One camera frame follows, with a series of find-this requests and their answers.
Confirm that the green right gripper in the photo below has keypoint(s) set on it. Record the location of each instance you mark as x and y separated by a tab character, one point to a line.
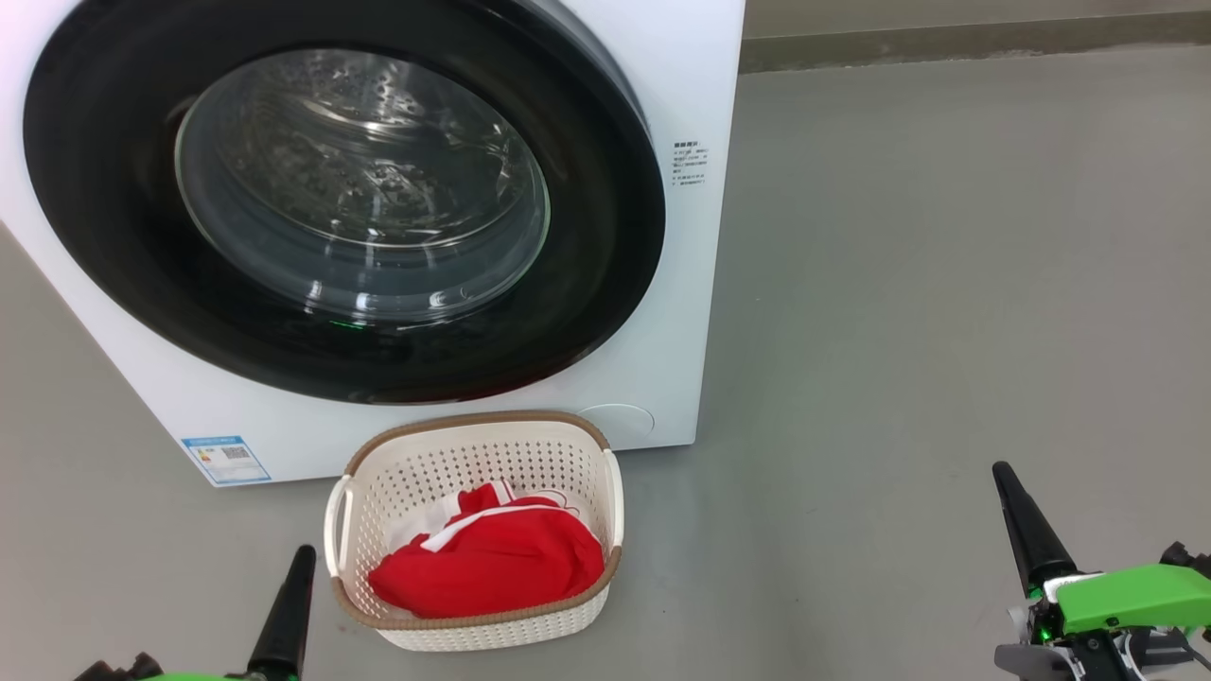
1135	601

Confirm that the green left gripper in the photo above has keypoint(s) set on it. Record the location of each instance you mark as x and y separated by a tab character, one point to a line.
189	677

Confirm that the red and white garment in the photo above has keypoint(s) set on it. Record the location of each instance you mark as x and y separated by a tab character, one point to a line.
492	567

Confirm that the black glass washing machine door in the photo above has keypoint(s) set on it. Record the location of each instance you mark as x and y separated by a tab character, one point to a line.
114	189

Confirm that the cream perforated basket brown rim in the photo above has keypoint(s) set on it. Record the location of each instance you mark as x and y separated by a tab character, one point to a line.
426	463

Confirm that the white front-load washing machine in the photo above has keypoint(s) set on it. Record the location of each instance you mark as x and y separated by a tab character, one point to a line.
676	284

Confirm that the stainless steel washing machine drum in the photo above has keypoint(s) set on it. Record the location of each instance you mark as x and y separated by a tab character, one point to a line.
284	132

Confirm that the blue energy label sticker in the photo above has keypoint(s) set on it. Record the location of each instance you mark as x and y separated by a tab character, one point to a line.
227	461

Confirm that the round white filter cover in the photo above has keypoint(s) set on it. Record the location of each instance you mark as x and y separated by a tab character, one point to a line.
617	423

